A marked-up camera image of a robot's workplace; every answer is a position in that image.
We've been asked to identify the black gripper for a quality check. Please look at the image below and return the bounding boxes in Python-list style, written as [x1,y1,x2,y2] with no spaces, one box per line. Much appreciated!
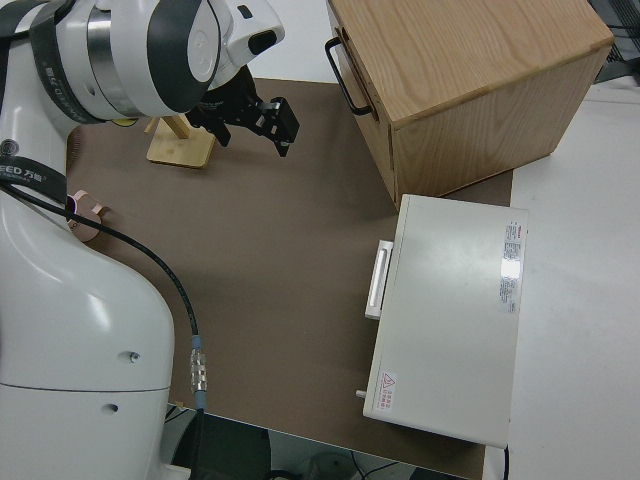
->
[187,67,302,158]

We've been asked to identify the pink mug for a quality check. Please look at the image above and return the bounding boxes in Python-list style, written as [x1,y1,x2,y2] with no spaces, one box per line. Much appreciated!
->
[64,188,109,242]

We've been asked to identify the wooden mug tree stand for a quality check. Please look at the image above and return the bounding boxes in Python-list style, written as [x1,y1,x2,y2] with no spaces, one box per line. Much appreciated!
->
[143,112,217,171]

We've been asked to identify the wooden cabinet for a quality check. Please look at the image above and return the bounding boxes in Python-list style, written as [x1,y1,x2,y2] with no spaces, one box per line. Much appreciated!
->
[324,0,615,201]

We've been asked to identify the cream toaster oven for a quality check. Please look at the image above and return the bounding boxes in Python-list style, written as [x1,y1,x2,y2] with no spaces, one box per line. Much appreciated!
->
[355,193,530,448]

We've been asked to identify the black cabinet handle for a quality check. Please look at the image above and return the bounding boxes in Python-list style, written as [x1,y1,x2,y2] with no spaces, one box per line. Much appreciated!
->
[324,37,374,116]

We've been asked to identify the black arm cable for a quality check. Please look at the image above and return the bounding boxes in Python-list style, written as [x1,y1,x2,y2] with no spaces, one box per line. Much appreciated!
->
[0,182,210,480]

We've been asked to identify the cream oven door handle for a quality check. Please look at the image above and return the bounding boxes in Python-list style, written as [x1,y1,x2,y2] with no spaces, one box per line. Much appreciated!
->
[363,239,396,321]

